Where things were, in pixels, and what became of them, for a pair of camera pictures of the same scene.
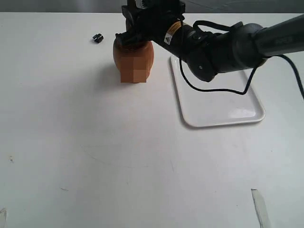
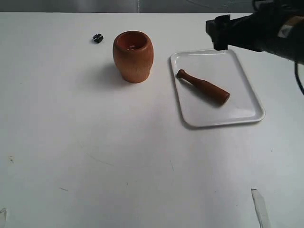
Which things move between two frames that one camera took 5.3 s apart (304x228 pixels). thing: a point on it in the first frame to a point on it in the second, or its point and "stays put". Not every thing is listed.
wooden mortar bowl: [134, 61] stays put
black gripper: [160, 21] to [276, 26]
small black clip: [98, 38] stays put
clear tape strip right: [260, 206] stays put
